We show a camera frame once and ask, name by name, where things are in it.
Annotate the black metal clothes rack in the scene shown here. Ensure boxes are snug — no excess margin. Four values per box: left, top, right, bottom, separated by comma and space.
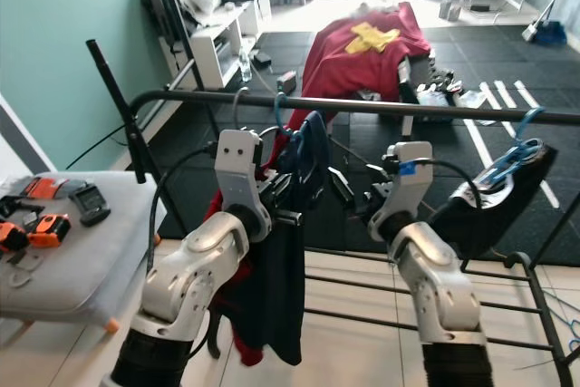
86, 0, 580, 387

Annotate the orange black battery pack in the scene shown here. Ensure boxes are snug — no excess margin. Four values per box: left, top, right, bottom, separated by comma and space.
25, 213, 73, 248
0, 222, 31, 253

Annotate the black flat box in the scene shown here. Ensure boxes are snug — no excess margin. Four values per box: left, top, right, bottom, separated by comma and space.
417, 83, 464, 107

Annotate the light blue plastic hanger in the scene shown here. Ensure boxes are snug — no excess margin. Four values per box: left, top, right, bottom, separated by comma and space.
480, 108, 547, 188

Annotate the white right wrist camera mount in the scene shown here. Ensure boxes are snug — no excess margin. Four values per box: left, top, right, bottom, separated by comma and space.
367, 140, 435, 244

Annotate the black garment white waistband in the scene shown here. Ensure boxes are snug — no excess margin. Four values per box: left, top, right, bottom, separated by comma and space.
430, 140, 559, 262

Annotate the navy blue shirt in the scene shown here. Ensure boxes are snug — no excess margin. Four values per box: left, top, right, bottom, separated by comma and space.
227, 111, 333, 369

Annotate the black backpack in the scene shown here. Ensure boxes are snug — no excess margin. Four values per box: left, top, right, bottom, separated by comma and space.
142, 0, 192, 49

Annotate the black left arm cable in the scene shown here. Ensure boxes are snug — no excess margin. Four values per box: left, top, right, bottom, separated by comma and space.
145, 142, 219, 276

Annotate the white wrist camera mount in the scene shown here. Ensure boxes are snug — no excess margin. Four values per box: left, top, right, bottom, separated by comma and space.
213, 127, 274, 244
367, 140, 435, 244

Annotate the red flag yellow star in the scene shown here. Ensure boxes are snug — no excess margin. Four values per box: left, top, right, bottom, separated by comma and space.
301, 2, 435, 108

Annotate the white shelf unit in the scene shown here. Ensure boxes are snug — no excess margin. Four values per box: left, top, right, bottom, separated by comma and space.
159, 0, 269, 92

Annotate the small grey box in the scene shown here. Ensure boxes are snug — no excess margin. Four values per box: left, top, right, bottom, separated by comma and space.
276, 70, 299, 94

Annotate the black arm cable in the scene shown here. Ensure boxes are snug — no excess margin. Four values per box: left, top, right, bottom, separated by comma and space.
145, 142, 219, 276
412, 159, 487, 226

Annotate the flat orange black item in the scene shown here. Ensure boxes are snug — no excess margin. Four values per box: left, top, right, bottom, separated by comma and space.
18, 177, 67, 200

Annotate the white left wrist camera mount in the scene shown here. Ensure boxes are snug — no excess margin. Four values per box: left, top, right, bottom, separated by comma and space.
213, 127, 274, 244

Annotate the grey padded ottoman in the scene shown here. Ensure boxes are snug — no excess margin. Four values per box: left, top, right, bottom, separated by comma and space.
0, 169, 160, 334

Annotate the grey metal hanger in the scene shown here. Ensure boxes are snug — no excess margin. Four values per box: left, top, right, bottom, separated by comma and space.
232, 86, 251, 131

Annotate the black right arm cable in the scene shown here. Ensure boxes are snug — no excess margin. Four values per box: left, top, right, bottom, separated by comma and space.
412, 159, 487, 226

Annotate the clear water bottle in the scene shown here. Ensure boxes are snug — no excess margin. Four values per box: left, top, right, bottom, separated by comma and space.
238, 47, 253, 83

